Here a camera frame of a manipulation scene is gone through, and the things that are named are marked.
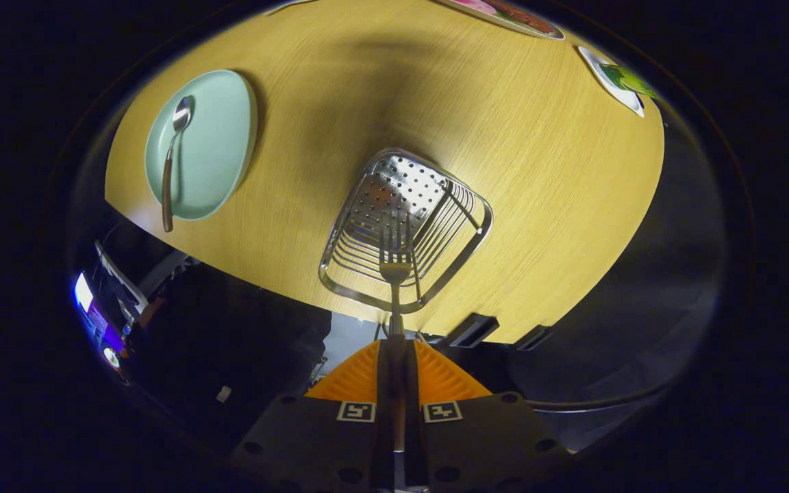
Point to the black table bracket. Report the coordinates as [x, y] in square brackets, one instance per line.
[533, 337]
[473, 330]

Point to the white square coaster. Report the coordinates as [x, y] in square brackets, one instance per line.
[593, 61]

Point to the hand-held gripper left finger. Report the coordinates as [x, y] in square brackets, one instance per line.
[384, 383]

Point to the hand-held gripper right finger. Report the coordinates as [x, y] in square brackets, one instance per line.
[411, 383]

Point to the plate of food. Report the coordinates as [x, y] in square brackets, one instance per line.
[518, 17]

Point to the white stand frame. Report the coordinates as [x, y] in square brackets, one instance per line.
[120, 277]

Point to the lit computer screen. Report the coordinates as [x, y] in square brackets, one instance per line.
[84, 294]

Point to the metal fork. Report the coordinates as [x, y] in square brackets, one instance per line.
[394, 270]

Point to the green drink bottle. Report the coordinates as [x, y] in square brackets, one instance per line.
[634, 81]

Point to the pale green plate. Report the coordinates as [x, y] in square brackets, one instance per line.
[216, 144]

